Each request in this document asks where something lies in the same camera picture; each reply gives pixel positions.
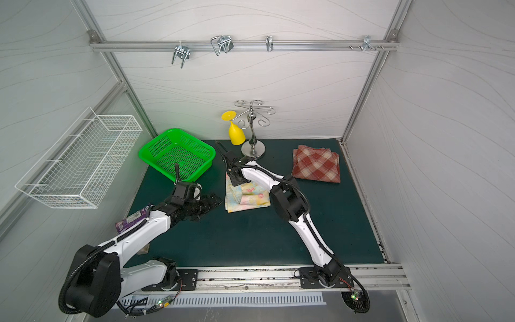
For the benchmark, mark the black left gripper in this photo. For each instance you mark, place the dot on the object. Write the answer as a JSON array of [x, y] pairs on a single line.
[[202, 203]]

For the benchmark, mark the pastel floral skirt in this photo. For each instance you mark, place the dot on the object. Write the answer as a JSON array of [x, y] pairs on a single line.
[[245, 197]]

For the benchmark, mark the red plaid skirt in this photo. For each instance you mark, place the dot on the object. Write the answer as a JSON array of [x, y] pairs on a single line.
[[316, 164]]

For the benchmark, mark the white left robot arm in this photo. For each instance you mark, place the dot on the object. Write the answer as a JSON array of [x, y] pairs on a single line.
[[98, 278]]

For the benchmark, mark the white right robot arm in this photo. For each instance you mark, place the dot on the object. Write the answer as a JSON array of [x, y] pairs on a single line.
[[292, 206]]

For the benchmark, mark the chrome cup holder stand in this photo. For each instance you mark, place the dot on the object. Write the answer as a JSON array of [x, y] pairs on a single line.
[[254, 112]]

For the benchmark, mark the yellow plastic goblet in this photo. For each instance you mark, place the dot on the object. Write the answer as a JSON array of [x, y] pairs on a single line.
[[236, 134]]

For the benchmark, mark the green plastic basket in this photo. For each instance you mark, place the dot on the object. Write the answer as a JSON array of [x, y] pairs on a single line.
[[176, 147]]

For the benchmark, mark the purple snack packet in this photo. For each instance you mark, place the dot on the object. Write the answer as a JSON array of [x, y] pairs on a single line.
[[132, 220]]

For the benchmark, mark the white vent strip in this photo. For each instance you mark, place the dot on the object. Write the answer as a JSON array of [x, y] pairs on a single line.
[[264, 299]]

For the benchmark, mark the metal u-bolt clamp middle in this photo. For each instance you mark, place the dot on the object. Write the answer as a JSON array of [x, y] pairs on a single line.
[[221, 44]]

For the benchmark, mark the metal u-bolt clamp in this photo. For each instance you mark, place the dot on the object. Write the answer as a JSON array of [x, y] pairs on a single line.
[[221, 44], [181, 54]]

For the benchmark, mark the metal u-bolt clamp left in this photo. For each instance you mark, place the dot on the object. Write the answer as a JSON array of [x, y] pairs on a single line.
[[181, 54]]

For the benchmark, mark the metal hook clamp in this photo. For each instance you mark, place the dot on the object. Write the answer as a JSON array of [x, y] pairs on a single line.
[[269, 43]]

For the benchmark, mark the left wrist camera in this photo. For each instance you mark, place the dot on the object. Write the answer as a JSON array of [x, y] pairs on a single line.
[[187, 190]]

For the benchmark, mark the white wire basket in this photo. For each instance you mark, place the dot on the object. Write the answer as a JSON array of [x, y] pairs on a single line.
[[79, 168]]

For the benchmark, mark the metal bracket right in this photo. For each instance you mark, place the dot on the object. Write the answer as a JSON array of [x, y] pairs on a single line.
[[368, 44]]

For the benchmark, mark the aluminium crossbar rail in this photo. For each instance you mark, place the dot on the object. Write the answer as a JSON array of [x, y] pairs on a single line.
[[239, 46]]

